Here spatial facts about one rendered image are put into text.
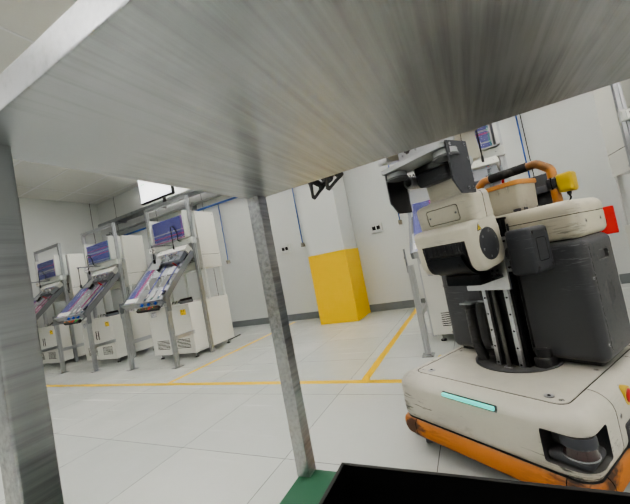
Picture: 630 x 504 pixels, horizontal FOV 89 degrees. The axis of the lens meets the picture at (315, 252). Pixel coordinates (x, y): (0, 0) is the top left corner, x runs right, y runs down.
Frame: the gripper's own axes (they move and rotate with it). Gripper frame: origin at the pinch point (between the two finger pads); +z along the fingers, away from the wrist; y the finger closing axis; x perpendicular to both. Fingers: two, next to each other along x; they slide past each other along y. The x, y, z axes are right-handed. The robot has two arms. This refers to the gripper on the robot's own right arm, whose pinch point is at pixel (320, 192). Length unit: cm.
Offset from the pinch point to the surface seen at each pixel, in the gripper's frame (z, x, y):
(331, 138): 25, -25, 56
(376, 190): -176, 177, -224
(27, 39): -131, -189, -217
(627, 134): -130, 191, 23
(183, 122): 34, -42, 58
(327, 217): -117, 125, -243
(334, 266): -61, 153, -246
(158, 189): -93, -67, -324
